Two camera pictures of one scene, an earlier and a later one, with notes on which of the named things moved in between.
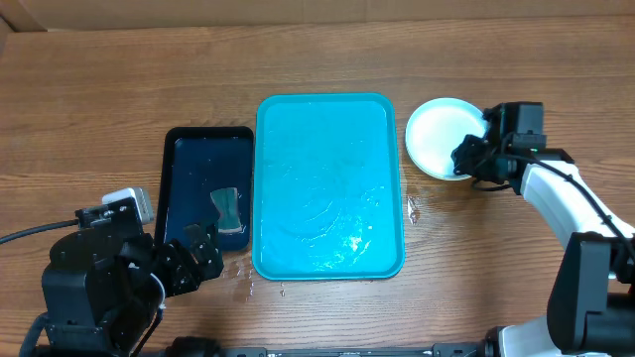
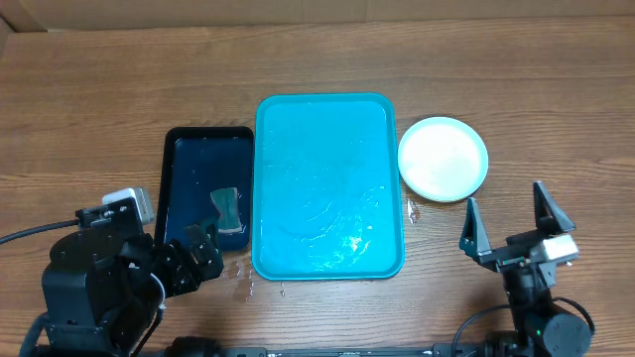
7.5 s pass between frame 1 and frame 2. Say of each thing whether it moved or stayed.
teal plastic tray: stayed
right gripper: moved
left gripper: stayed
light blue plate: moved
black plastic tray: stayed
